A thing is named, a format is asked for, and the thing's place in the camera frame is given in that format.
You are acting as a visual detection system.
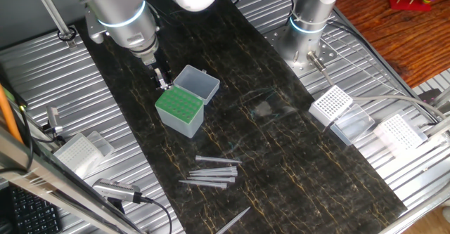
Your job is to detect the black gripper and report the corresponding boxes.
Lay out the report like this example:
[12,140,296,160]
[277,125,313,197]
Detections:
[150,56,174,91]

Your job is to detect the green pipette tip holder box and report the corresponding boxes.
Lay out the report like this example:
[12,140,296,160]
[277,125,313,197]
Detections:
[154,64,221,139]

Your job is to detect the white pipette tip rack box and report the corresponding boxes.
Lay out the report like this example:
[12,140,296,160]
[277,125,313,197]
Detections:
[372,112,429,157]
[52,130,115,179]
[308,84,375,146]

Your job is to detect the black marble mat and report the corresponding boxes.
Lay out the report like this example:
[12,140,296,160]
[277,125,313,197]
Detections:
[73,0,409,234]

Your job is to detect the slim metal pole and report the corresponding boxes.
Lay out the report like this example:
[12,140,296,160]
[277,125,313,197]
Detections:
[29,0,73,38]

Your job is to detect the black keyboard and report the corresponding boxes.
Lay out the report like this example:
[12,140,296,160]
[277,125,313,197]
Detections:
[8,186,63,234]

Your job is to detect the small dark electronic box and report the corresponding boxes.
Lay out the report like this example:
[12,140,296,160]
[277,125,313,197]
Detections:
[417,88,443,103]

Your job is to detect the aluminium profile bar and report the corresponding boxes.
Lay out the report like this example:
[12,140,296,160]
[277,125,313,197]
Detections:
[425,114,450,138]

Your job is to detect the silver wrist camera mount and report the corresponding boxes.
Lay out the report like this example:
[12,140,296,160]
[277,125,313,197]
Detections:
[84,11,108,45]

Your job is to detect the metal pole foot bracket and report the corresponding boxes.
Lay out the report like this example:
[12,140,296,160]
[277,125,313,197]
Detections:
[57,25,79,49]

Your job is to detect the small metal foot bracket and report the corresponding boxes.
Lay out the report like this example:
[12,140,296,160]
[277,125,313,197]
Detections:
[41,106,64,136]

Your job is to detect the grey vented depth camera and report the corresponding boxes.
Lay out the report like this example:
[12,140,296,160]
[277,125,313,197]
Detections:
[91,178,144,204]

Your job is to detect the black camera cable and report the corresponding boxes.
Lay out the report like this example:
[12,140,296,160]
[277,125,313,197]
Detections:
[140,195,173,234]

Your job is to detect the thin black cable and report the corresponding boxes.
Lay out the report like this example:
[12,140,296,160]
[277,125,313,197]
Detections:
[0,105,35,176]

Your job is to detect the aluminium frame strut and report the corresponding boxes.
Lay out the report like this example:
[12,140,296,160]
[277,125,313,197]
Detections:
[0,126,145,234]

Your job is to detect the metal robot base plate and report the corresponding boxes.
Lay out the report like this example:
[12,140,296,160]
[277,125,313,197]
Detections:
[262,22,338,77]

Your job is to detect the thick grey robot cable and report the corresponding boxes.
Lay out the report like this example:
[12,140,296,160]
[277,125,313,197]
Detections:
[306,50,448,121]

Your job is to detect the red ring stacking toy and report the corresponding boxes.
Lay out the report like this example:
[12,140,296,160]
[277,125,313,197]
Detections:
[389,0,437,13]

